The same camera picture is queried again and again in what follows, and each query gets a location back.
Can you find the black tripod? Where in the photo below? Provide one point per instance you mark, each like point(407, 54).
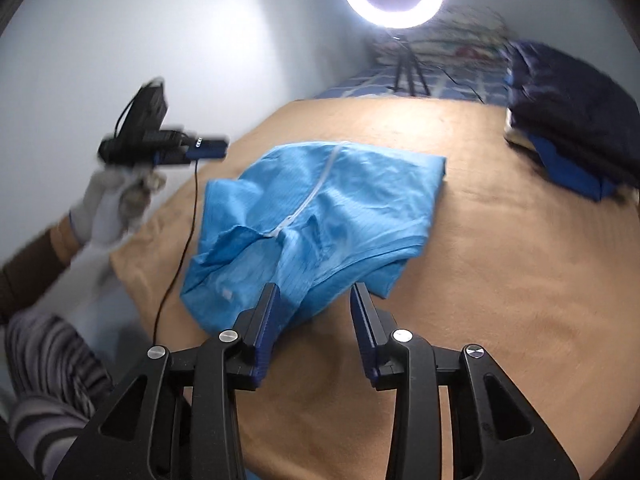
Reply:
point(407, 67)

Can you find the light blue jacket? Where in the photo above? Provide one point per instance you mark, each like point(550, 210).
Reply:
point(350, 200)

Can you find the blue checkered bed sheet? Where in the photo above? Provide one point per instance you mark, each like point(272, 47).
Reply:
point(370, 87)

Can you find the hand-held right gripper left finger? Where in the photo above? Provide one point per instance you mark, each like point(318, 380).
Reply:
point(265, 340)

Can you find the striped grey clothing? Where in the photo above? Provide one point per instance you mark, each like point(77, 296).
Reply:
point(50, 370)

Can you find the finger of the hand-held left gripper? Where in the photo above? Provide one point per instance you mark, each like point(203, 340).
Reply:
point(207, 149)

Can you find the person's left hand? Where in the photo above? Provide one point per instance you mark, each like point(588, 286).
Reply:
point(105, 205)

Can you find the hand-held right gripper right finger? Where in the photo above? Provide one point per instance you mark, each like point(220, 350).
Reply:
point(361, 340)

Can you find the floral quilt stack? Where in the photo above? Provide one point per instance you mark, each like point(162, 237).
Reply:
point(465, 40)

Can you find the folded dark navy jacket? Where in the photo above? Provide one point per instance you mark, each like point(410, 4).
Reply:
point(575, 100)

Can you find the folded blue garment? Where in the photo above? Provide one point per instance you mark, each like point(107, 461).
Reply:
point(570, 172)

